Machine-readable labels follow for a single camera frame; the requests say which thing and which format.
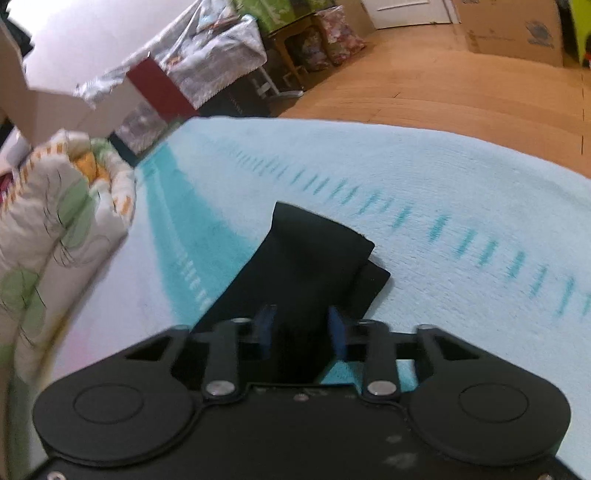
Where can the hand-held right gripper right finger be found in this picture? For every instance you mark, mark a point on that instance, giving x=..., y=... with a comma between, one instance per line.
x=337, y=332

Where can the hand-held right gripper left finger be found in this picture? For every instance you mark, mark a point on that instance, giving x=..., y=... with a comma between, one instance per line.
x=267, y=332

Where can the black pants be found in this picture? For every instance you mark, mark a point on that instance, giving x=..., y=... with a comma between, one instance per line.
x=304, y=267

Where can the light blue bed blanket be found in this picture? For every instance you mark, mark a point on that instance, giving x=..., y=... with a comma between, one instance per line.
x=415, y=194

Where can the leaf print pillow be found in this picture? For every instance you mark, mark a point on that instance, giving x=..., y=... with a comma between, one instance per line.
x=41, y=286
x=87, y=184

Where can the red panel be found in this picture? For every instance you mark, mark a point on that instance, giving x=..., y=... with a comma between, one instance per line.
x=161, y=90

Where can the grey plaid cloth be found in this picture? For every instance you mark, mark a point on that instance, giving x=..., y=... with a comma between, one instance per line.
x=212, y=55

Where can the wooden side table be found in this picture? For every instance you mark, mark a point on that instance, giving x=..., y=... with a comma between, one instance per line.
x=288, y=50

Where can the floral bag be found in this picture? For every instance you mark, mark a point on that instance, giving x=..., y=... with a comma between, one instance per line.
x=344, y=37

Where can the white wooden headboard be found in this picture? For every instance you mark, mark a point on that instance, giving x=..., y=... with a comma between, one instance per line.
x=55, y=106

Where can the green printed cloth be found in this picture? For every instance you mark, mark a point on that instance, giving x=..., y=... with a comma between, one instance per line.
x=277, y=11

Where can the white door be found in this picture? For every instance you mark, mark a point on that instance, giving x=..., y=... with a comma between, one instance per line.
x=406, y=11

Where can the cardboard box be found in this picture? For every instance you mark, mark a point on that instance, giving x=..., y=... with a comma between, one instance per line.
x=512, y=30

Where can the bright green object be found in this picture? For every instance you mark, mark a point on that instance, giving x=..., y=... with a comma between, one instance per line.
x=581, y=27

